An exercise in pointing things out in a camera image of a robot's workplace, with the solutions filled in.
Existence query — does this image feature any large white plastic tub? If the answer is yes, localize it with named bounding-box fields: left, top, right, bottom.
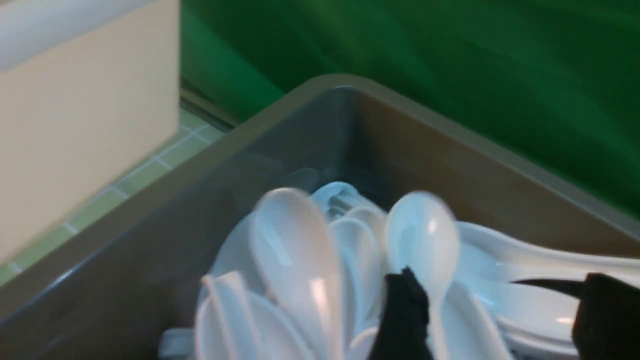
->
left=0, top=0, right=181, bottom=264

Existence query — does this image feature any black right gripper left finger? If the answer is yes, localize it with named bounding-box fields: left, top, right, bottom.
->
left=368, top=266, right=434, bottom=360

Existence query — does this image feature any grey plastic spoon bin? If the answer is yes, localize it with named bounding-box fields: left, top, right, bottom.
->
left=0, top=74, right=639, bottom=360

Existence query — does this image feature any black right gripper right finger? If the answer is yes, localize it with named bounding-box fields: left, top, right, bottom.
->
left=517, top=272, right=640, bottom=360

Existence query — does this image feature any green checked tablecloth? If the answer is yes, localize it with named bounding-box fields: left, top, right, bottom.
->
left=0, top=108, right=231, bottom=286

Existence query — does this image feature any pile of white spoons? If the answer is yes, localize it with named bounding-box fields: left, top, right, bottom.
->
left=158, top=182, right=639, bottom=360

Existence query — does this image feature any green backdrop cloth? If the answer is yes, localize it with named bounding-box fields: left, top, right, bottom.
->
left=180, top=0, right=640, bottom=217

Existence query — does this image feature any white soup spoon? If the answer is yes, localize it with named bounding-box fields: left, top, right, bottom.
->
left=384, top=191, right=461, bottom=360

